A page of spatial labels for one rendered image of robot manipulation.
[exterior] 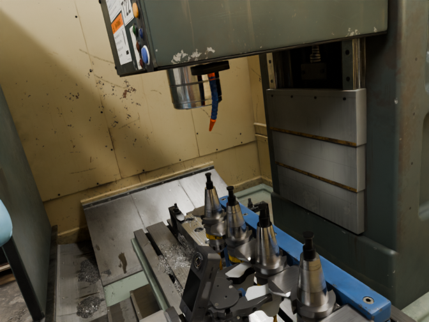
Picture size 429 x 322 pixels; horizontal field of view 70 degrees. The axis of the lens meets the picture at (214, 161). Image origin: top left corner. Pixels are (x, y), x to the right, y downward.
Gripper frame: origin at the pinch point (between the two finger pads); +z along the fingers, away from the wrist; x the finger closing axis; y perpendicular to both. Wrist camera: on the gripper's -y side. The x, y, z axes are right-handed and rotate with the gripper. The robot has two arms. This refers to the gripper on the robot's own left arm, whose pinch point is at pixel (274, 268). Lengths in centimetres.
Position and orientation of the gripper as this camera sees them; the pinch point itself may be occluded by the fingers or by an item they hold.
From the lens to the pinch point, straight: 59.7
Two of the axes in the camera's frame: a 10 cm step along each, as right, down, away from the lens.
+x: 4.4, 2.2, -8.7
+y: 1.7, 9.3, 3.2
